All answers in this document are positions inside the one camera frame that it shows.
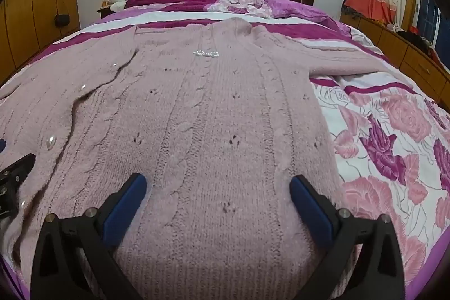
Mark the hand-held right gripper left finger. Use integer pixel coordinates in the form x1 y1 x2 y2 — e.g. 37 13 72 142
31 173 148 300

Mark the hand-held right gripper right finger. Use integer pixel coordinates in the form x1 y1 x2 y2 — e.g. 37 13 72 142
289 174 406 300

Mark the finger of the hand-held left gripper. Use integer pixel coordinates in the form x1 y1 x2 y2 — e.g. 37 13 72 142
0 153 37 219

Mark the pink knitted sweater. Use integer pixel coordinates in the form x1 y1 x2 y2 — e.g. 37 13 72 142
0 18 391 300

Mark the dark clothes pile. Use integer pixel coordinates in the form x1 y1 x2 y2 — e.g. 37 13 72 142
397 24 440 55

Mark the floral striped bed cover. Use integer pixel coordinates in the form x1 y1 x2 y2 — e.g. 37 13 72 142
0 10 450 300

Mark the wooden wardrobe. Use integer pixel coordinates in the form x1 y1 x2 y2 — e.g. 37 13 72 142
0 0 82 83

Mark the low wooden cabinet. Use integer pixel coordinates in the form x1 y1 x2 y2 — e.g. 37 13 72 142
339 13 450 104

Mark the purple folded quilt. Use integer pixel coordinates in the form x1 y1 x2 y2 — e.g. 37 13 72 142
125 0 338 19

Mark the dark window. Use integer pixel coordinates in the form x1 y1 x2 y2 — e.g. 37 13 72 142
417 0 442 48

